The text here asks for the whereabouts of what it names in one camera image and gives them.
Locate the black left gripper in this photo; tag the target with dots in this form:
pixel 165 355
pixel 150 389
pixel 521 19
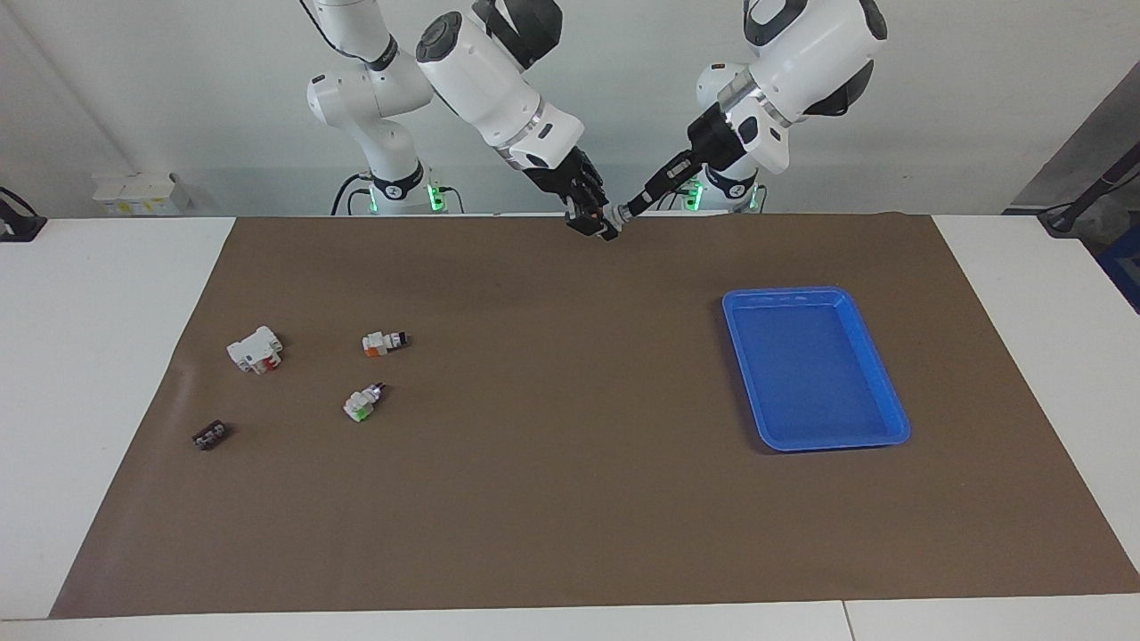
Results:
pixel 717 142

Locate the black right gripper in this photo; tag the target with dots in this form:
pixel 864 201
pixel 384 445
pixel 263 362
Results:
pixel 563 178

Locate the white orange rotary switch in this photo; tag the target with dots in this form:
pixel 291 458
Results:
pixel 381 342
pixel 614 217

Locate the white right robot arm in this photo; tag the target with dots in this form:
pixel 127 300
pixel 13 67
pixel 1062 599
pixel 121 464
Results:
pixel 485 80

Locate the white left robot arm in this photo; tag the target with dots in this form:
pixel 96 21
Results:
pixel 806 49

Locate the blue plastic tray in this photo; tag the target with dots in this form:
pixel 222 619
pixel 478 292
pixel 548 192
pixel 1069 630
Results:
pixel 815 374

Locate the brown table mat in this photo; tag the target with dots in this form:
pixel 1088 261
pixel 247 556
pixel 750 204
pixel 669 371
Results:
pixel 570 499

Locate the white red circuit breaker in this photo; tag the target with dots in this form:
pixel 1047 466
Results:
pixel 251 349

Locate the black stand with pole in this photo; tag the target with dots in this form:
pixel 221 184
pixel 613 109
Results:
pixel 1078 209

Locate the small black terminal block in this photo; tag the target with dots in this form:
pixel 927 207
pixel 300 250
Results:
pixel 211 435

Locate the white cardboard box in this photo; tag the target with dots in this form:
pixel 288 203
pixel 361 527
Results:
pixel 134 191

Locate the blue crate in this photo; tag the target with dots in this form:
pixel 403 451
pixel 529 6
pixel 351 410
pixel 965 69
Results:
pixel 1124 267

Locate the white green push switch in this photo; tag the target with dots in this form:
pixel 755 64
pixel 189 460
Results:
pixel 361 405

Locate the black clamp mount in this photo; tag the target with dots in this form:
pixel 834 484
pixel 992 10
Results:
pixel 20 227

